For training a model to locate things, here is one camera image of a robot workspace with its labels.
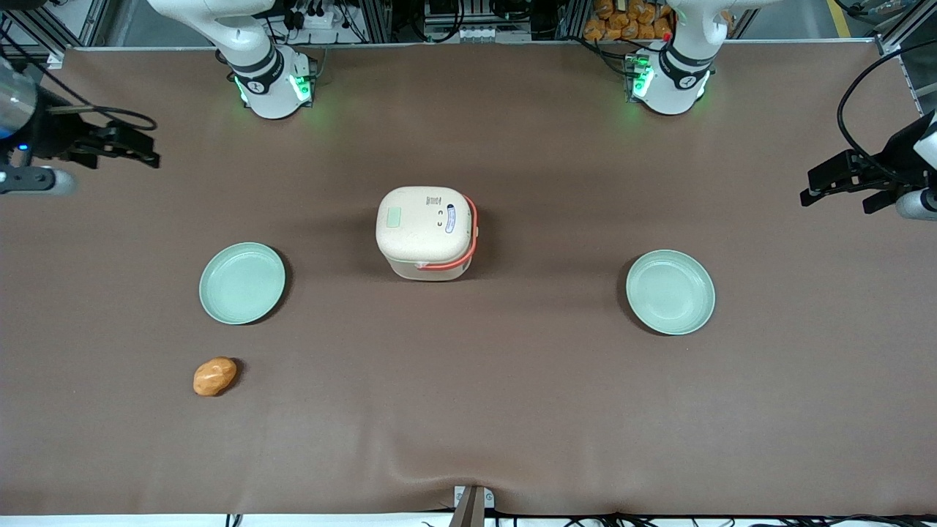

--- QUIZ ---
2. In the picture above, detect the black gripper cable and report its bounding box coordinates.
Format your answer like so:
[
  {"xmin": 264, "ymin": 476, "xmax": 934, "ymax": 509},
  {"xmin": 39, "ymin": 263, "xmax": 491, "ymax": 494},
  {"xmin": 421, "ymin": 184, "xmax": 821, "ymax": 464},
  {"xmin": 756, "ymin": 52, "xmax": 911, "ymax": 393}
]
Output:
[
  {"xmin": 0, "ymin": 28, "xmax": 158, "ymax": 132},
  {"xmin": 836, "ymin": 37, "xmax": 937, "ymax": 185}
]

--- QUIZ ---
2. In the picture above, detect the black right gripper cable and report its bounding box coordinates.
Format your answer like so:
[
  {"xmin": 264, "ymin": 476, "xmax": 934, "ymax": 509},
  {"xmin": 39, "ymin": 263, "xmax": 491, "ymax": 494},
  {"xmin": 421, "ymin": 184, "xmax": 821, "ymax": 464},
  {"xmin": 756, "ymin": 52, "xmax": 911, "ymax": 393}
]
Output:
[{"xmin": 0, "ymin": 28, "xmax": 158, "ymax": 132}]

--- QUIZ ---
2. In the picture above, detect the grey metal camera bracket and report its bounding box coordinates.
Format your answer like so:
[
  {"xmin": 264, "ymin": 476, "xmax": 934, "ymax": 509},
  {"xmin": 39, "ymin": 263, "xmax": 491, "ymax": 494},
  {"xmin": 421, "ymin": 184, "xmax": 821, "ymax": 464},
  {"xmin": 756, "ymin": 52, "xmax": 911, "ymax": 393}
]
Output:
[{"xmin": 448, "ymin": 485, "xmax": 496, "ymax": 527}]

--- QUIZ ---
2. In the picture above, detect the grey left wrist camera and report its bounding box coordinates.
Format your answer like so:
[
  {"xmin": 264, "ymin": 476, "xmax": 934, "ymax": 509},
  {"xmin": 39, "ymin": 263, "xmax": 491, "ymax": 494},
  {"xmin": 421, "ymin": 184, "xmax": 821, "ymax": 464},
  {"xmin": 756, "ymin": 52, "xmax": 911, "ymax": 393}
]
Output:
[{"xmin": 895, "ymin": 187, "xmax": 937, "ymax": 222}]

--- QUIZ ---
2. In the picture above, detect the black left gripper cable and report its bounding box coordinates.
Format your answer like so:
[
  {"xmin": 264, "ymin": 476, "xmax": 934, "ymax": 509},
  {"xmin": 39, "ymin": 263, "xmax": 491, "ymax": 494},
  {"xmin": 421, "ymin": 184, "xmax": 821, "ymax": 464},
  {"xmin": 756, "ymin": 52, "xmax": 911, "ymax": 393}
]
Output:
[{"xmin": 836, "ymin": 37, "xmax": 937, "ymax": 185}]

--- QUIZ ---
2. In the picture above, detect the brown table mat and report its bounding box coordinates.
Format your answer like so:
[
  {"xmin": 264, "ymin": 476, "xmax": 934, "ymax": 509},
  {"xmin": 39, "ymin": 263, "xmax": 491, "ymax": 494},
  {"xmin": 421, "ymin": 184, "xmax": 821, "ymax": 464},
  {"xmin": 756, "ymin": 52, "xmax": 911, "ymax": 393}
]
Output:
[{"xmin": 0, "ymin": 42, "xmax": 937, "ymax": 517}]

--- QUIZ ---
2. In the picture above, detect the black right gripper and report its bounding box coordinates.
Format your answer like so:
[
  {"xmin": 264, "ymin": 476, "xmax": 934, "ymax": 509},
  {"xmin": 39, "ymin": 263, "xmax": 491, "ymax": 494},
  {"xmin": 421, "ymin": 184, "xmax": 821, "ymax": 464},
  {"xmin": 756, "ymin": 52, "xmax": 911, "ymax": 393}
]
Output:
[{"xmin": 15, "ymin": 86, "xmax": 161, "ymax": 170}]

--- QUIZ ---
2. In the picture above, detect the bag of orange breads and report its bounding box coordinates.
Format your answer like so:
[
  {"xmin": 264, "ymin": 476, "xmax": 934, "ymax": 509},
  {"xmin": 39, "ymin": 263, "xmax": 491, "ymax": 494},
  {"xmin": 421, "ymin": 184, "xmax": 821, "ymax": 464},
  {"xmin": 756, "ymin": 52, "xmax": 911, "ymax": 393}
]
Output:
[{"xmin": 583, "ymin": 0, "xmax": 676, "ymax": 42}]

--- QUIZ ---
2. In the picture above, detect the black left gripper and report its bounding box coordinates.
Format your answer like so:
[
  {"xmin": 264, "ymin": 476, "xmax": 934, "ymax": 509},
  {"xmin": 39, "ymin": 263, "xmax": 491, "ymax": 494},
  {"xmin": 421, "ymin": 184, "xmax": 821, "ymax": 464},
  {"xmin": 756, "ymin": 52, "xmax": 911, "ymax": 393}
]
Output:
[{"xmin": 799, "ymin": 110, "xmax": 937, "ymax": 215}]

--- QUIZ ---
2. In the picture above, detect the cream rice cooker orange handle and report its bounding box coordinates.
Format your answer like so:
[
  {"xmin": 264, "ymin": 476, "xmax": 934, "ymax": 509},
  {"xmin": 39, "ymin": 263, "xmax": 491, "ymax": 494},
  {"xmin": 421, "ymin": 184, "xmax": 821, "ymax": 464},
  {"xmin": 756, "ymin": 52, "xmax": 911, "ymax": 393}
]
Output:
[{"xmin": 376, "ymin": 186, "xmax": 480, "ymax": 282}]

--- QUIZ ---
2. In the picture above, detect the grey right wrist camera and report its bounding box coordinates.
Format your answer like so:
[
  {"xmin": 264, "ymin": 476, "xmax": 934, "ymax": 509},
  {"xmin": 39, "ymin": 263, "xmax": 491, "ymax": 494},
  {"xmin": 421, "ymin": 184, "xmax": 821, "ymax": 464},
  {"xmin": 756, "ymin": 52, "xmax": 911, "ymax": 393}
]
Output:
[{"xmin": 0, "ymin": 166, "xmax": 77, "ymax": 196}]

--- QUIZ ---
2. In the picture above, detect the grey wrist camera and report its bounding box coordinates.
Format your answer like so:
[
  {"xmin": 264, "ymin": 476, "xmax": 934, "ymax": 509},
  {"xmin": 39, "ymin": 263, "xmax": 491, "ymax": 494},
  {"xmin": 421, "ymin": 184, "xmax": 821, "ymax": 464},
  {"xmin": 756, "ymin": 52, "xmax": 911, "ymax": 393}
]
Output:
[
  {"xmin": 0, "ymin": 166, "xmax": 77, "ymax": 196},
  {"xmin": 895, "ymin": 187, "xmax": 937, "ymax": 222}
]

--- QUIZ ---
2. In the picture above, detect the orange-brown bread roll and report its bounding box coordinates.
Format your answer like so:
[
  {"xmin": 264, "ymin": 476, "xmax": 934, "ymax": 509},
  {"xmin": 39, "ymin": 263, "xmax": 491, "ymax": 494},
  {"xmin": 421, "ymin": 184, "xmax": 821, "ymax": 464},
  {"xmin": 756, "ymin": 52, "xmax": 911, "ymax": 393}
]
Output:
[{"xmin": 193, "ymin": 356, "xmax": 238, "ymax": 397}]

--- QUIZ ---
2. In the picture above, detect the white terminal block device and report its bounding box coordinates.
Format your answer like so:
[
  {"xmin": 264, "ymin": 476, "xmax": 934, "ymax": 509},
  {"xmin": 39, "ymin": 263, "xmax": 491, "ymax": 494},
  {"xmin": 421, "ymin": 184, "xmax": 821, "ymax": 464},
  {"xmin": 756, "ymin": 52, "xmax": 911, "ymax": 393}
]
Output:
[{"xmin": 423, "ymin": 20, "xmax": 533, "ymax": 44}]

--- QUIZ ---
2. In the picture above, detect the pale green round plate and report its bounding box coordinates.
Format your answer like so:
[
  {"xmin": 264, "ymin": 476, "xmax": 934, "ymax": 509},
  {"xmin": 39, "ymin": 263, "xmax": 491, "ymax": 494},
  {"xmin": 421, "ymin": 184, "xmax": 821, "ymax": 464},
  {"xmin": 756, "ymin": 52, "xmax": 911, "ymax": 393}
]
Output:
[
  {"xmin": 625, "ymin": 250, "xmax": 716, "ymax": 336},
  {"xmin": 199, "ymin": 242, "xmax": 286, "ymax": 326}
]

